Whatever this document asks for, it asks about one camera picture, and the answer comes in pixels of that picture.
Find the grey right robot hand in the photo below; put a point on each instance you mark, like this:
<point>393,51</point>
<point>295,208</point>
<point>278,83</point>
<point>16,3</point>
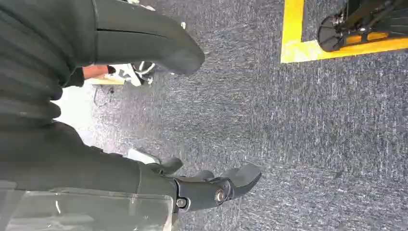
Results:
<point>79,165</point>

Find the person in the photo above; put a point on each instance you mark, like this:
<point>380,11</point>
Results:
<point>127,73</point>

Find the yellow floor tape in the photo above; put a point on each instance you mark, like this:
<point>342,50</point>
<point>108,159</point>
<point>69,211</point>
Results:
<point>293,47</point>

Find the clear plastic camera guard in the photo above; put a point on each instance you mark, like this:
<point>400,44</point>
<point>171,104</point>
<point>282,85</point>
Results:
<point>89,213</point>

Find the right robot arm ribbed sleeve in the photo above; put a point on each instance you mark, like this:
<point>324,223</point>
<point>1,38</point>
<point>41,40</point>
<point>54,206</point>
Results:
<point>35,47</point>

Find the black robot foot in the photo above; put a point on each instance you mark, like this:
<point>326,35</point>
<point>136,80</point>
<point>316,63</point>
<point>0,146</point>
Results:
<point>334,35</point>

